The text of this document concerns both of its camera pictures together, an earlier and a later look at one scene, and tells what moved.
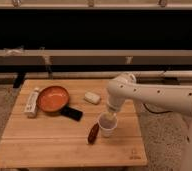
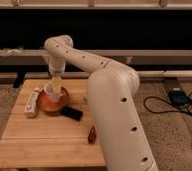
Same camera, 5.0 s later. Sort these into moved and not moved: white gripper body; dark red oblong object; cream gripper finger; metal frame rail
Moved: white gripper body; cream gripper finger
Not moved: dark red oblong object; metal frame rail
